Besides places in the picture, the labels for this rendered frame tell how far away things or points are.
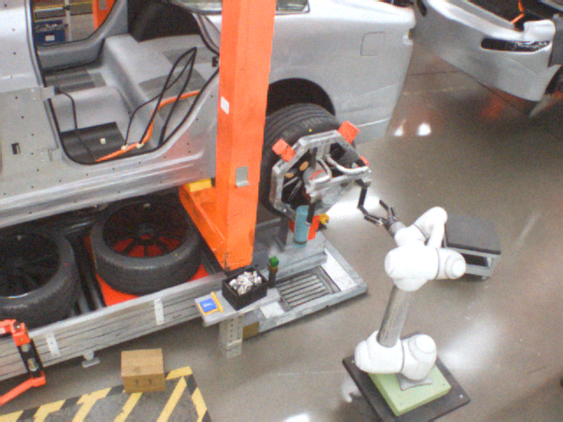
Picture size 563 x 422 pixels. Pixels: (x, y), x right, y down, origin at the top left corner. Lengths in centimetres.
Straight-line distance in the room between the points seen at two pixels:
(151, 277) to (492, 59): 344
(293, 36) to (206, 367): 189
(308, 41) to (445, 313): 196
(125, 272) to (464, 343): 212
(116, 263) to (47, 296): 41
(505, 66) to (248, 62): 315
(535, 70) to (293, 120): 269
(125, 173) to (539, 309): 291
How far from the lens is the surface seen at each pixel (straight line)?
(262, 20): 213
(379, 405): 271
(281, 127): 287
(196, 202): 301
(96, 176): 284
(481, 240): 376
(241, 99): 223
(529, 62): 491
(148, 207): 330
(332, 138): 286
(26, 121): 261
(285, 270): 338
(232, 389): 300
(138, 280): 296
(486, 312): 377
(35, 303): 284
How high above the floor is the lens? 255
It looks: 39 degrees down
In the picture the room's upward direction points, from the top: 7 degrees clockwise
